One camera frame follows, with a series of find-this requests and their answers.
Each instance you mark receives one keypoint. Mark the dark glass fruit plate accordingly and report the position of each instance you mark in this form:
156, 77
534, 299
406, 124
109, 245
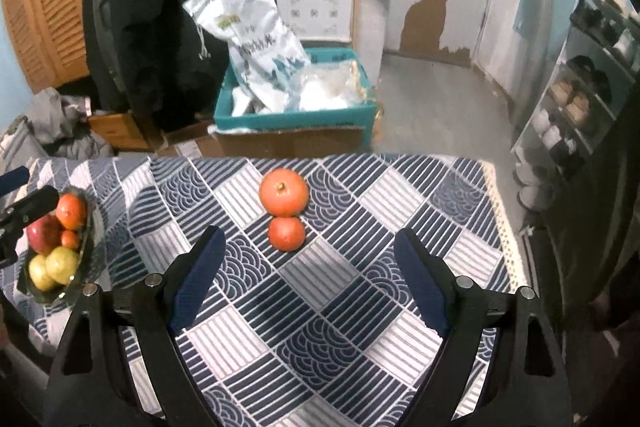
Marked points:
90, 265

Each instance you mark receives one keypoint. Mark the blue white patterned tablecloth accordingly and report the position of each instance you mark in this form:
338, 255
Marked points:
327, 335

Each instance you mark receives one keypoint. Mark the white patterned storage box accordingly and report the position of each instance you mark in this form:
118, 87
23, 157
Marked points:
318, 20

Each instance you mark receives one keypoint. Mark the small red-orange tangerine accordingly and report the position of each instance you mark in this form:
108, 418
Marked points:
286, 233

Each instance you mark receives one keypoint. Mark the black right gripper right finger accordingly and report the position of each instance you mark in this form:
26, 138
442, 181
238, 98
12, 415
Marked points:
455, 308

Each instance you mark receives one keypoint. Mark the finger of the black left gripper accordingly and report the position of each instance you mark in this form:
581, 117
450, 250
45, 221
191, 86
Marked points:
13, 180
30, 208

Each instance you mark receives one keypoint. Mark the white rice bag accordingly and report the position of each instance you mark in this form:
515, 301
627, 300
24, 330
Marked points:
265, 54

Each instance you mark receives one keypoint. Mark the clear plastic bag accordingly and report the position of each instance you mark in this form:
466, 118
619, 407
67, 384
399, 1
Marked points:
331, 86

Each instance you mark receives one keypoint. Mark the orange tangerine with stem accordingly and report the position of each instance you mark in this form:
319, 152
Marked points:
283, 193

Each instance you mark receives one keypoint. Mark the round orange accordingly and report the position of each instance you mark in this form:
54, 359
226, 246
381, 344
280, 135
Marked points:
71, 212

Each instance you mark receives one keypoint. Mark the wooden louvered door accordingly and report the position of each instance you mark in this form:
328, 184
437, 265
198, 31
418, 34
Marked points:
48, 39

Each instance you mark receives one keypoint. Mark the flat labelled cardboard box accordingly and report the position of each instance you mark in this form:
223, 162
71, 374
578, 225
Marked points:
192, 142

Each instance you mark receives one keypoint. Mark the small cardboard box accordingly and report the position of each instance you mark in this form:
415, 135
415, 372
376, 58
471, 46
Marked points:
120, 131

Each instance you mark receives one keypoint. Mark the yellow apple on plate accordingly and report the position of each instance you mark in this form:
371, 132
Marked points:
38, 274

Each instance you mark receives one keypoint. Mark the grey shoe rack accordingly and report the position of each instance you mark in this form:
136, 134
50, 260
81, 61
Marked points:
581, 98

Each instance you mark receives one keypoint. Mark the yellow-green pear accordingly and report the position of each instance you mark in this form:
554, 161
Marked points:
62, 264

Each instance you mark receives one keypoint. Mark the dark hanging coat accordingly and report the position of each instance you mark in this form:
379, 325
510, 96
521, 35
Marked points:
149, 58

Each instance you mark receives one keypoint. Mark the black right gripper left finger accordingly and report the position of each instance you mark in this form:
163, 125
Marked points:
161, 306

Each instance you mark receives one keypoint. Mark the brown cardboard box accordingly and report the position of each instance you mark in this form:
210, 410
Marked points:
289, 143

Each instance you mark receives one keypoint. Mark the grey crumpled clothing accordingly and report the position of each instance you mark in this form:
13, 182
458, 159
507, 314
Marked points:
54, 125

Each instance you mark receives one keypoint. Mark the teal cardboard box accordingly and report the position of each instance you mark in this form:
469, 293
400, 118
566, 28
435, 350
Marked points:
239, 110

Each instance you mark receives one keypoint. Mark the red apple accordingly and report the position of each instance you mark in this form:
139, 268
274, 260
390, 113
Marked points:
44, 235

